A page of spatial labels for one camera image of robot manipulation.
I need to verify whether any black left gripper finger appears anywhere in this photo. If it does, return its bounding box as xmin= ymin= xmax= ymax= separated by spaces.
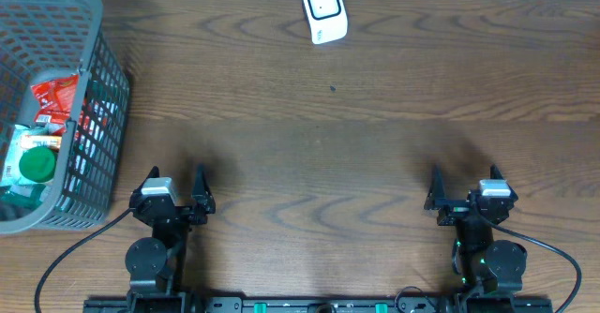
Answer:
xmin=144 ymin=166 xmax=159 ymax=181
xmin=191 ymin=165 xmax=216 ymax=215

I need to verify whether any green lid seasoning jar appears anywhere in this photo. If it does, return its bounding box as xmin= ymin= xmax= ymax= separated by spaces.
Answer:
xmin=19 ymin=146 xmax=57 ymax=184

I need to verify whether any orange snack packet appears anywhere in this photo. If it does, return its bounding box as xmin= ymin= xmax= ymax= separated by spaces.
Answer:
xmin=20 ymin=135 xmax=62 ymax=151

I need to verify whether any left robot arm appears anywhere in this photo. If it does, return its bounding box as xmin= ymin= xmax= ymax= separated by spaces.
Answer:
xmin=125 ymin=166 xmax=216 ymax=313

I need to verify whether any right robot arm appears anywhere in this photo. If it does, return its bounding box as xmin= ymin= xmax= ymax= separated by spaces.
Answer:
xmin=424 ymin=166 xmax=527 ymax=313

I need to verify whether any white barcode scanner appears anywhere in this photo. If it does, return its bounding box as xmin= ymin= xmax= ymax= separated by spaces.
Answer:
xmin=303 ymin=0 xmax=349 ymax=45

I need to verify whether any red snack packet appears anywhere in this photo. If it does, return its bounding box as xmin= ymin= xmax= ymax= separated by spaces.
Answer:
xmin=30 ymin=73 xmax=110 ymax=139

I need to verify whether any teal white snack packet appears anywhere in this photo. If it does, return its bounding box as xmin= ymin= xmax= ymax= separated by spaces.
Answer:
xmin=1 ymin=125 xmax=53 ymax=210

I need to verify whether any grey plastic mesh basket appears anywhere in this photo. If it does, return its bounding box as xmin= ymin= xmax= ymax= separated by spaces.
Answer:
xmin=1 ymin=0 xmax=130 ymax=234

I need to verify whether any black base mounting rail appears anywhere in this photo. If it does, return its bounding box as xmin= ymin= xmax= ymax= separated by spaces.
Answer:
xmin=82 ymin=294 xmax=555 ymax=313

